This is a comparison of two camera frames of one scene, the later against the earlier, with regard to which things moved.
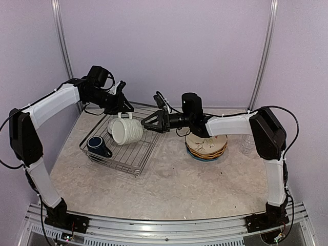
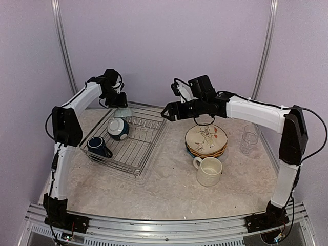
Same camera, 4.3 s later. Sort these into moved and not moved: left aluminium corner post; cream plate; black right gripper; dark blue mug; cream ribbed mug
Moved: cream ribbed mug; black right gripper
Not moved: left aluminium corner post; cream plate; dark blue mug
